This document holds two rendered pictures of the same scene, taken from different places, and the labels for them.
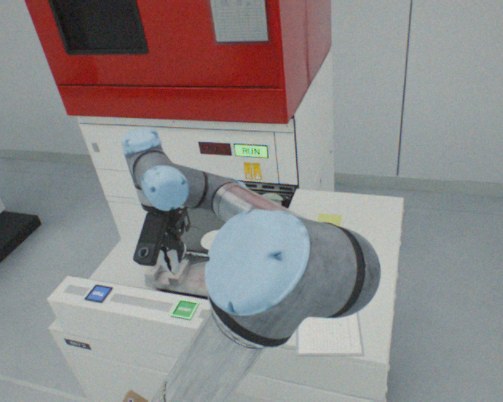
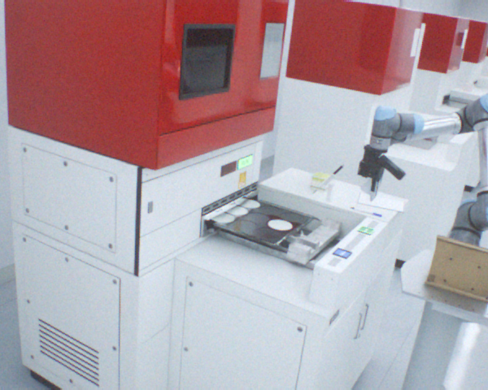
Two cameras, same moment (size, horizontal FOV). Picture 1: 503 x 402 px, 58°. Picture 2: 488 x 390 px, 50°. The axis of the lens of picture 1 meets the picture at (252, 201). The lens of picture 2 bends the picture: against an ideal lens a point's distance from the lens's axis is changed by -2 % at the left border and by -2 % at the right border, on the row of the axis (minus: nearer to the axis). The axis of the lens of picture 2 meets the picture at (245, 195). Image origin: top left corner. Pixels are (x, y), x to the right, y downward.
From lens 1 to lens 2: 244 cm
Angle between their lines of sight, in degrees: 74
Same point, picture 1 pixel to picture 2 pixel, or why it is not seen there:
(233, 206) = not seen: hidden behind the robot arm
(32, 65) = not seen: outside the picture
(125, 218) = (150, 291)
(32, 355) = not seen: outside the picture
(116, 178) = (155, 239)
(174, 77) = (236, 108)
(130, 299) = (350, 245)
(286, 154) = (258, 158)
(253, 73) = (268, 97)
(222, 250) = not seen: outside the picture
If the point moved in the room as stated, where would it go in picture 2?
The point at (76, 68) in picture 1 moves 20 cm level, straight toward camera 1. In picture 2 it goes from (180, 113) to (241, 116)
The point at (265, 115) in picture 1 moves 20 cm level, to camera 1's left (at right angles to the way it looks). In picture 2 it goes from (267, 127) to (262, 137)
